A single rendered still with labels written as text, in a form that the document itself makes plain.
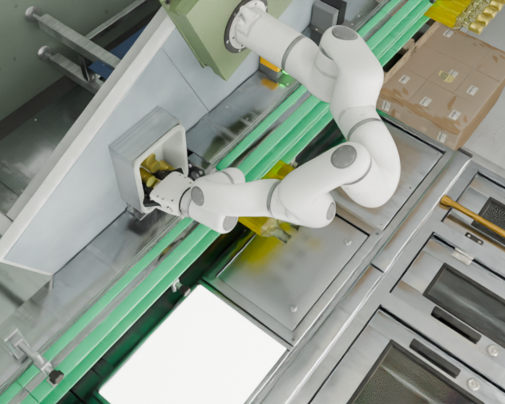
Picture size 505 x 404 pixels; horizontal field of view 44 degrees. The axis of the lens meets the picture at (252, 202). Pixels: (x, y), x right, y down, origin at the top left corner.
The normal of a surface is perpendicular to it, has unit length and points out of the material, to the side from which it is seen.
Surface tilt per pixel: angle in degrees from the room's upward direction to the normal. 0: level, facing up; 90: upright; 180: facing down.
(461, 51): 89
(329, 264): 90
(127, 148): 90
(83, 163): 0
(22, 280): 90
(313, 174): 107
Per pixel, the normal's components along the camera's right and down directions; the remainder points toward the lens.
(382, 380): 0.03, -0.57
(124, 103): 0.79, 0.52
